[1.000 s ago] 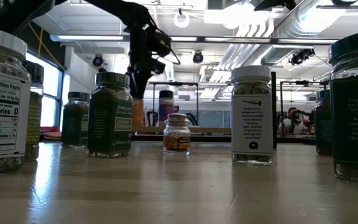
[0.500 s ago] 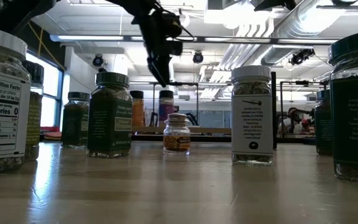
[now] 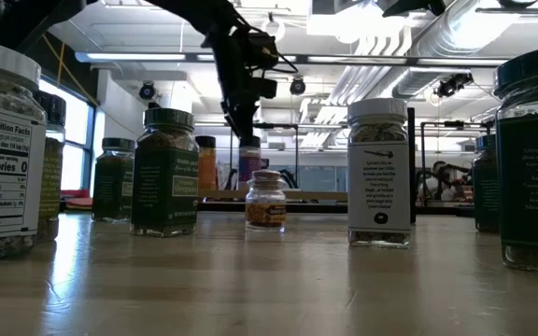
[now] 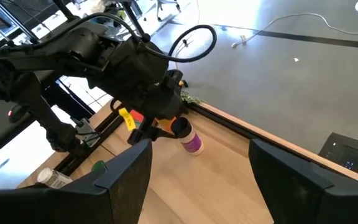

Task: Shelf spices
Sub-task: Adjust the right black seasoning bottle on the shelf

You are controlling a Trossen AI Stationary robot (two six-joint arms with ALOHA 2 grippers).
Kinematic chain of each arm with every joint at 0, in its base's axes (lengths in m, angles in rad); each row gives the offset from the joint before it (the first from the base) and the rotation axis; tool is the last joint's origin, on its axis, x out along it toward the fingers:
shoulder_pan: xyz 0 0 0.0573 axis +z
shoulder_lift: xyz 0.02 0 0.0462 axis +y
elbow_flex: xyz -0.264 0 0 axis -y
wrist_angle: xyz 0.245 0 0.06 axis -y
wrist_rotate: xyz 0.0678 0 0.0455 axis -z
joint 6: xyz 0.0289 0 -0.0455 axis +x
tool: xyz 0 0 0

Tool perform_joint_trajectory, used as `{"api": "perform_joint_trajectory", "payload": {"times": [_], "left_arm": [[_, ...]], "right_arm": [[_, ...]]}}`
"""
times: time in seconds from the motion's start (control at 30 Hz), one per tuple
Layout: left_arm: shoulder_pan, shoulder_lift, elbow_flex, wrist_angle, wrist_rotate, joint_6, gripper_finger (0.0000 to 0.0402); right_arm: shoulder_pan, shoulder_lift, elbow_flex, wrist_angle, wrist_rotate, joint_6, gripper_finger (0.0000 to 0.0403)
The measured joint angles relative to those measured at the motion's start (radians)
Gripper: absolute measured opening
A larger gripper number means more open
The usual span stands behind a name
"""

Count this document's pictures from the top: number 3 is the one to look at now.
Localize black background metal frame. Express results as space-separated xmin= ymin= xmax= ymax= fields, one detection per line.
xmin=419 ymin=119 xmax=495 ymax=206

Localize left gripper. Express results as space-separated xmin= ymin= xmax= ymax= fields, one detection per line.
xmin=210 ymin=26 xmax=278 ymax=140

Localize black track spotlight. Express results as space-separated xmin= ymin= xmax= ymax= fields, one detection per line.
xmin=434 ymin=72 xmax=474 ymax=99

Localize white ceiling ring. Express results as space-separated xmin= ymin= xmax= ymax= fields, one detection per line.
xmin=268 ymin=17 xmax=287 ymax=43

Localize black-lid brown spice jar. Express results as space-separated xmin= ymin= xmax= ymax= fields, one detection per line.
xmin=33 ymin=90 xmax=68 ymax=243

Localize window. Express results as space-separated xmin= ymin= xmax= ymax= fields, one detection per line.
xmin=38 ymin=77 xmax=96 ymax=192

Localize small cork-lid glass jar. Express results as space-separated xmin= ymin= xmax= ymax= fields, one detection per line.
xmin=244 ymin=169 xmax=288 ymax=233

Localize large silver air duct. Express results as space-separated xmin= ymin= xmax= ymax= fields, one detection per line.
xmin=389 ymin=0 xmax=499 ymax=94

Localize black-lid purple-label spice jar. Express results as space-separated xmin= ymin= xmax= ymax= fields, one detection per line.
xmin=238 ymin=134 xmax=263 ymax=190

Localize black-lid orange spice jar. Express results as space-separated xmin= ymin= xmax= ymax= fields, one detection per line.
xmin=194 ymin=134 xmax=218 ymax=191

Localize wooden shelf with black frame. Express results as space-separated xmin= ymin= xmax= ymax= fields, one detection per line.
xmin=197 ymin=106 xmax=418 ymax=225

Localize red notebook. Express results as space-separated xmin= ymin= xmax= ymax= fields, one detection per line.
xmin=61 ymin=189 xmax=93 ymax=211

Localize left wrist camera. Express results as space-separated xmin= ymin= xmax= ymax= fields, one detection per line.
xmin=248 ymin=31 xmax=280 ymax=71

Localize green-lid oregano spice jar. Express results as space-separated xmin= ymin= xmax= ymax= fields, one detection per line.
xmin=472 ymin=133 xmax=502 ymax=233
xmin=130 ymin=107 xmax=200 ymax=238
xmin=91 ymin=137 xmax=136 ymax=223
xmin=492 ymin=44 xmax=538 ymax=274

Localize yellow hanging cable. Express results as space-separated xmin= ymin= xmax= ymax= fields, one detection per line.
xmin=39 ymin=35 xmax=98 ymax=106

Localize black overhead bracket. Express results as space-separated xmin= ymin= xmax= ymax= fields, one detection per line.
xmin=476 ymin=0 xmax=538 ymax=24

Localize white-lid bagel seasoning jar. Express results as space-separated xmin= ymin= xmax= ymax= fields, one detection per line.
xmin=347 ymin=97 xmax=413 ymax=248
xmin=0 ymin=37 xmax=48 ymax=262

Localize ribbed silver air duct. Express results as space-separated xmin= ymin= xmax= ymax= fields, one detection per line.
xmin=392 ymin=67 xmax=474 ymax=100

